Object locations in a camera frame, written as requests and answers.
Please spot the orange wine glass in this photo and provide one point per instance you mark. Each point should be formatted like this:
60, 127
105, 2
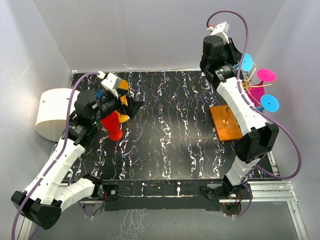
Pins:
122, 118

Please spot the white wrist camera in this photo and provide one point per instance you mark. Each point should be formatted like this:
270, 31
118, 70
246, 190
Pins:
111, 83
220, 30

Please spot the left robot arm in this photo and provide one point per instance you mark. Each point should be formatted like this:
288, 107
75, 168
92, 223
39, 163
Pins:
43, 201

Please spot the black front mounting bar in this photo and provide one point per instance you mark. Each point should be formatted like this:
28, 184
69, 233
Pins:
159, 194

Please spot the yellow wine glass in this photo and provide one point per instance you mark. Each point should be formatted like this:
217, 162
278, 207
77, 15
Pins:
124, 89

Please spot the teal wine glass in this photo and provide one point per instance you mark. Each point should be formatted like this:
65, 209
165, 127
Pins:
247, 63
269, 103

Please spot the gold wire glass rack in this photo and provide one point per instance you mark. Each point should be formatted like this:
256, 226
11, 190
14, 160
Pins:
234, 120

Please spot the red wine glass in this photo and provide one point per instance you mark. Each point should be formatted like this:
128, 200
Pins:
112, 124

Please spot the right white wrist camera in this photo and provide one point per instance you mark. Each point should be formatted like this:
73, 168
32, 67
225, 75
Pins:
220, 30

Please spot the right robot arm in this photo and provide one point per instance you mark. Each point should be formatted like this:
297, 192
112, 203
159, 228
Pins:
258, 136

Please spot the white paper roll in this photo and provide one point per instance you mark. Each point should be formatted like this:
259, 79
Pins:
52, 112

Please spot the magenta wine glass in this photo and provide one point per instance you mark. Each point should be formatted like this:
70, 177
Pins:
267, 78

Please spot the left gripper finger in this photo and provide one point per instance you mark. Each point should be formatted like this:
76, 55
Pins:
129, 97
134, 106

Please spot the teal wine glass back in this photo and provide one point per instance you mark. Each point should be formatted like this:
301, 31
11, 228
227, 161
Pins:
247, 63

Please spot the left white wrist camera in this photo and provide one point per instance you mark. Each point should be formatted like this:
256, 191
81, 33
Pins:
111, 83

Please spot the teal wine glass front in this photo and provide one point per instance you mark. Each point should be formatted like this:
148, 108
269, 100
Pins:
269, 103

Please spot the small blue device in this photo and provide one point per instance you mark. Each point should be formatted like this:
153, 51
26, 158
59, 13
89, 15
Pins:
99, 94

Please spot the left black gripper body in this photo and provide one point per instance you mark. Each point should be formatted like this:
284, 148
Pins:
110, 103

